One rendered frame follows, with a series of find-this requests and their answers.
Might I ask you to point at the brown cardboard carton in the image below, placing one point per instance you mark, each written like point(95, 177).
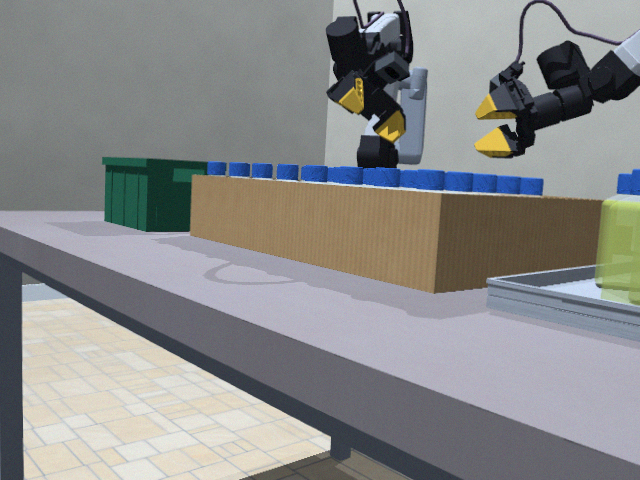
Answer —
point(433, 242)

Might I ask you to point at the green crate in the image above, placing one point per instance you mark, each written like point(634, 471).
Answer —
point(141, 197)

